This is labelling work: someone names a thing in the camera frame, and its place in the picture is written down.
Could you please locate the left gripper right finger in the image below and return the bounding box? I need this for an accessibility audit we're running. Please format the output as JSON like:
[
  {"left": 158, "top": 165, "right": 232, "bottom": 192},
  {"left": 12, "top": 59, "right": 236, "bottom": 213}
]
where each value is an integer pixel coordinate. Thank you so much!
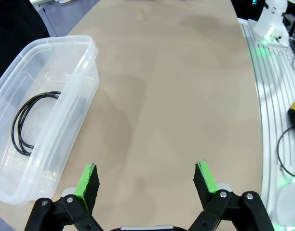
[{"left": 183, "top": 160, "right": 275, "bottom": 231}]

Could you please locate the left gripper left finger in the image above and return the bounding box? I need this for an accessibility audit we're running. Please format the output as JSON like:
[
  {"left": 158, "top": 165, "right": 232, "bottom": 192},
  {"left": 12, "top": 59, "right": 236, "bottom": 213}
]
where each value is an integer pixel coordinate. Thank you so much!
[{"left": 24, "top": 163, "right": 114, "bottom": 231}]

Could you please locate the black power cord with plug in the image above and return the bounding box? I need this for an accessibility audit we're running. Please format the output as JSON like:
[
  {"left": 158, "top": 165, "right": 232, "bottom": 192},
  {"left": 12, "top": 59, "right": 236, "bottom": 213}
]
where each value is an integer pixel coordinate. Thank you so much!
[{"left": 12, "top": 90, "right": 62, "bottom": 156}]

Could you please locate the clear plastic storage box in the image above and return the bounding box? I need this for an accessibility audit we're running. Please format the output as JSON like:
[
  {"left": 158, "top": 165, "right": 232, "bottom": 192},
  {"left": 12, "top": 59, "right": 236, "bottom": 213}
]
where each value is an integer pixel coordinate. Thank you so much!
[{"left": 0, "top": 35, "right": 100, "bottom": 206}]

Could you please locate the person in black t-shirt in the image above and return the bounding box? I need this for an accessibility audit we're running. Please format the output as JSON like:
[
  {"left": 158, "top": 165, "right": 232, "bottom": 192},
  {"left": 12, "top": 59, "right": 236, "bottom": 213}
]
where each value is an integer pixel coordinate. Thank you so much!
[{"left": 0, "top": 0, "right": 51, "bottom": 84}]

